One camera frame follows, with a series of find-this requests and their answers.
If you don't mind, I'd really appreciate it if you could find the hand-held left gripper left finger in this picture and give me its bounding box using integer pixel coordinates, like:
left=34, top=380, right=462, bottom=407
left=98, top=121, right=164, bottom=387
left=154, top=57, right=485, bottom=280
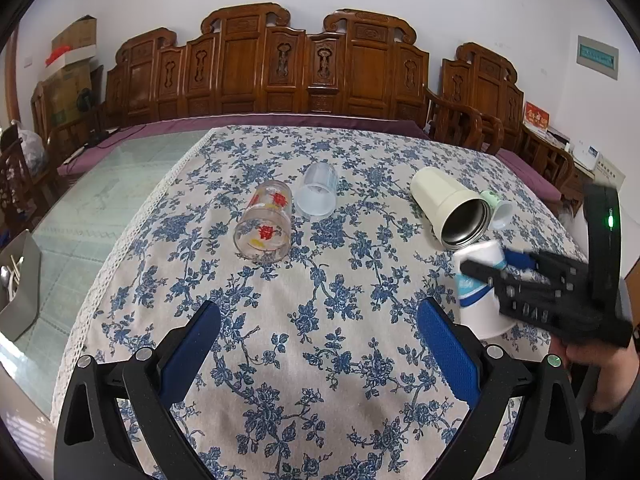
left=54, top=301, right=222, bottom=480

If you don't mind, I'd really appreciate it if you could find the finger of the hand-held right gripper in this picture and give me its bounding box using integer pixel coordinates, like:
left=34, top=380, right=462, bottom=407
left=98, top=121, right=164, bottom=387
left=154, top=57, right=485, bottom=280
left=459, top=258, right=532, bottom=297
left=502, top=247, right=551, bottom=275

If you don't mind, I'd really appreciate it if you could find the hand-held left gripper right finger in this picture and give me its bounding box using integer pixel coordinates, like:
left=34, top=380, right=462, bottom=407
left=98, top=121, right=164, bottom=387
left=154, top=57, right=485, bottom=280
left=417, top=296, right=586, bottom=480

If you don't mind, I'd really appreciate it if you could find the white blue paper cup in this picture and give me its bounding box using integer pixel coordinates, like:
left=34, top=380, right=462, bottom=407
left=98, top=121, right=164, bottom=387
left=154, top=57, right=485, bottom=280
left=452, top=239, right=518, bottom=339

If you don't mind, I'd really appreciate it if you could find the person's right forearm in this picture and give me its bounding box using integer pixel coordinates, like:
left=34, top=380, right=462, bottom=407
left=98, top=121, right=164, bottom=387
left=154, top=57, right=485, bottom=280
left=590, top=372, right=640, bottom=418

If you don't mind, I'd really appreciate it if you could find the small green white cup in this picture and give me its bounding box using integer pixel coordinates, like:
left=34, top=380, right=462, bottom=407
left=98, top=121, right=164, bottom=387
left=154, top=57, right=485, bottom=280
left=480, top=190, right=515, bottom=232

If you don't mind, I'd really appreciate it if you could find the cream steel cup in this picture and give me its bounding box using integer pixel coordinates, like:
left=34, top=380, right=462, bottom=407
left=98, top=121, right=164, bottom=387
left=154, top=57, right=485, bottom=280
left=410, top=166, right=489, bottom=251

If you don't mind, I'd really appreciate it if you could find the glass cup with red print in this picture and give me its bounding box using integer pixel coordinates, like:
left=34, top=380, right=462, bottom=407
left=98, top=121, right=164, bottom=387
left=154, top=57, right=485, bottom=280
left=233, top=180, right=294, bottom=261

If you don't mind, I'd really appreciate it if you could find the clear plastic cup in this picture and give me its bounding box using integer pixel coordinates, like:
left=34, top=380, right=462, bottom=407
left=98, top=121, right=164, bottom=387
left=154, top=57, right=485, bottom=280
left=294, top=161, right=339, bottom=218

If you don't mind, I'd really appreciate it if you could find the person's right hand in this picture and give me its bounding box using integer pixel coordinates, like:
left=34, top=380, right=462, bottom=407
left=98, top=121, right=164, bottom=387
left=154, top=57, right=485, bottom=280
left=550, top=337, right=637, bottom=412

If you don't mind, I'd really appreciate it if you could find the low wooden armchair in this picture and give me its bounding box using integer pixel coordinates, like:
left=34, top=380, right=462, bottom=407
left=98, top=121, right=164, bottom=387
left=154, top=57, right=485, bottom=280
left=520, top=124, right=577, bottom=196

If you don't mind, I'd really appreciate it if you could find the white printed box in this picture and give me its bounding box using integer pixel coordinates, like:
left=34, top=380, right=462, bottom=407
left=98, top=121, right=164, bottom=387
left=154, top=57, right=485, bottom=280
left=592, top=156, right=627, bottom=192

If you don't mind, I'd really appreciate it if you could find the blue floral tablecloth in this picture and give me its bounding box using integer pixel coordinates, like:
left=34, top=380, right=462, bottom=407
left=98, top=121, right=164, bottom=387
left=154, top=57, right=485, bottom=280
left=50, top=125, right=591, bottom=480

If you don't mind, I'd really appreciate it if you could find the red box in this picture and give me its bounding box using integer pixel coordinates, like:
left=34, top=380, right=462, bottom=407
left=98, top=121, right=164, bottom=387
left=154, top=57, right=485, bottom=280
left=522, top=101, right=550, bottom=129

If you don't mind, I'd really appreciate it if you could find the carved wooden armchair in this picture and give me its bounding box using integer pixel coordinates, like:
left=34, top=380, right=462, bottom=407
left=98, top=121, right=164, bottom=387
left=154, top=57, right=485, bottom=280
left=425, top=42, right=526, bottom=157

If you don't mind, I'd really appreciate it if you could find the grey tray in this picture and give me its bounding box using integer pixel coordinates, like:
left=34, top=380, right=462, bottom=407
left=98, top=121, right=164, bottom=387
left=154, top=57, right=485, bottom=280
left=0, top=230, right=44, bottom=342

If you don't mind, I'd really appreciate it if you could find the purple cloth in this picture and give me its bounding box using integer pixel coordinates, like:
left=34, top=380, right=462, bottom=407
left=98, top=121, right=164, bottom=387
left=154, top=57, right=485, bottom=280
left=56, top=114, right=566, bottom=203

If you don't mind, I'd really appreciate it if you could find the dark wooden chair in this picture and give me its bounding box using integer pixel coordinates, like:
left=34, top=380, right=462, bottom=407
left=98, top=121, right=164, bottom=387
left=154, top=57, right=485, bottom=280
left=0, top=125, right=48, bottom=243

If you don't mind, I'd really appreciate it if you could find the wooden chair beside boxes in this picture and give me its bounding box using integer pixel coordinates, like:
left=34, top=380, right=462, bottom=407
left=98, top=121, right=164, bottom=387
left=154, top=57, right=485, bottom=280
left=30, top=80, right=107, bottom=163

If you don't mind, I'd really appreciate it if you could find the white plastic bag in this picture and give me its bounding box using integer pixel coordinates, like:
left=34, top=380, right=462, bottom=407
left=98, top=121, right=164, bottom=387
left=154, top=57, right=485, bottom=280
left=14, top=120, right=47, bottom=177

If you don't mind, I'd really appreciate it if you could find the small black fan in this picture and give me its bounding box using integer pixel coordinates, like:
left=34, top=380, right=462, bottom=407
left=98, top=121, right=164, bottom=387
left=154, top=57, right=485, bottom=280
left=75, top=87, right=99, bottom=114

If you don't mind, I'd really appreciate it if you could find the long carved wooden bench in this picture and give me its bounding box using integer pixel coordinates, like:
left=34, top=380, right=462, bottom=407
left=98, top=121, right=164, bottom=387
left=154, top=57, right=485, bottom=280
left=102, top=2, right=432, bottom=130

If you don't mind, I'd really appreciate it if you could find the large cardboard box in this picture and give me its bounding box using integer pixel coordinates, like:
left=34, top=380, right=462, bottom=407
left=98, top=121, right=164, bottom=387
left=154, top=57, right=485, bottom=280
left=40, top=62, right=94, bottom=128

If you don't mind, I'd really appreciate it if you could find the cardboard box with white flap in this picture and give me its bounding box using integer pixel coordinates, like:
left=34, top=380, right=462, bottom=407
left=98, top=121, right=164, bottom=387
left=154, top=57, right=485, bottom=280
left=50, top=16, right=98, bottom=69

